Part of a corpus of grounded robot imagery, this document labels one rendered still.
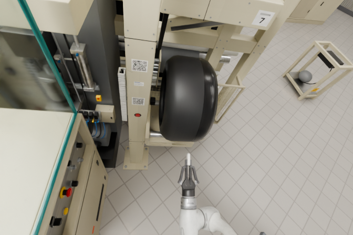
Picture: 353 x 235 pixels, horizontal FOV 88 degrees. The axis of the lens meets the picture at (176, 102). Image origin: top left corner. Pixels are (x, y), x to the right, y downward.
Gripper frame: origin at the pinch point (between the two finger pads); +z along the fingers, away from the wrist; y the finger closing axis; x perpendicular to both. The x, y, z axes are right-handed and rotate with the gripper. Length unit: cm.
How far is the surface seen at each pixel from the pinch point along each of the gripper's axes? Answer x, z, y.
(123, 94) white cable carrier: -12, 34, 42
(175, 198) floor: 100, -33, -11
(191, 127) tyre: -17.3, 15.7, 2.2
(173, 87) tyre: -27.3, 34.4, 14.8
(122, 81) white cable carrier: -24, 37, 42
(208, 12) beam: -47, 69, 1
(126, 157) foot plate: 110, 8, 43
